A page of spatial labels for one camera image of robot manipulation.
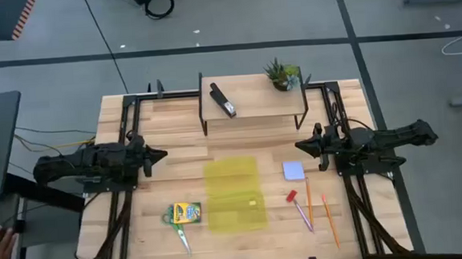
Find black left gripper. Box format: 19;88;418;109
126;128;169;180

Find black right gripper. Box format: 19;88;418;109
294;121;341;174

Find lilac sticky note pad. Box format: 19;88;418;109
282;160;306;183

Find orange pencil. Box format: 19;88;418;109
304;176;315;227
321;193;341;250

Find purple pen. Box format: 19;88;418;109
294;199;314;234

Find green handled scissors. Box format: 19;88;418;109
161;204;193;258

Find yellow transparent pencil case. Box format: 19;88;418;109
202;155;270;236

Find yellow green crayon box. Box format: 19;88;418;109
171;200;203;225

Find wooden shelf riser black legs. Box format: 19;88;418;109
196;65;315;137

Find small potted succulent plant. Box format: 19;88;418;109
262;55;302;94

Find black stapler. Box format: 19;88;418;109
208;80;237;120

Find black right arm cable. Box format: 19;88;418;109
329;99;374;136

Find black metal table frame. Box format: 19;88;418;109
67;76;424;259

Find yellow cable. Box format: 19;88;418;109
14;129;97;155

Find coiled black floor cable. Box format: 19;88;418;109
144;0;176;22

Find white floor cable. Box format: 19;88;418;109
440;33;462;57

